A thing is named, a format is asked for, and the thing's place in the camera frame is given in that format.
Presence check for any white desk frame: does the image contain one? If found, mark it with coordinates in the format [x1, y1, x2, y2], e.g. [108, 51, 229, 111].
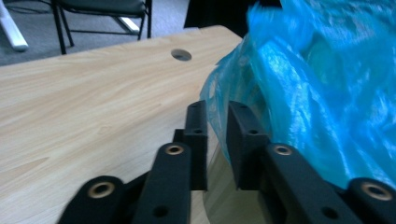
[0, 0, 30, 52]

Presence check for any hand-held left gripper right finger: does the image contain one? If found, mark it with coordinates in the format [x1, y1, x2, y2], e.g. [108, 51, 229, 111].
[225, 100, 272, 191]

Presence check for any dark curtain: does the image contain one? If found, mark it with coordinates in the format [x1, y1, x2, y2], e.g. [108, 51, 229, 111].
[183, 0, 283, 39]

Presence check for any black folding chair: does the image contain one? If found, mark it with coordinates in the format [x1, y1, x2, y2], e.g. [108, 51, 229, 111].
[50, 0, 153, 56]

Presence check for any blue plastic bag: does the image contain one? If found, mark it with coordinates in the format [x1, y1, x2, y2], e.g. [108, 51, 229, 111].
[199, 0, 396, 189]

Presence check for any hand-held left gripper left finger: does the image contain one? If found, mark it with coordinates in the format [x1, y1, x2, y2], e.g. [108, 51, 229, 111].
[173, 99, 209, 191]

